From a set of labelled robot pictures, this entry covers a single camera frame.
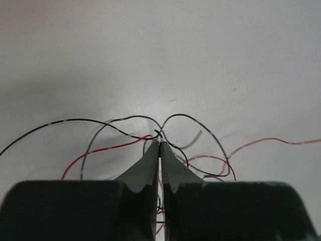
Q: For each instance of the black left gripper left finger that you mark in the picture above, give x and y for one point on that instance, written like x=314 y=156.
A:
x=121 y=209

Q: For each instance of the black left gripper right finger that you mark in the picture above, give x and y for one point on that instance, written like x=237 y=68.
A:
x=200 y=210

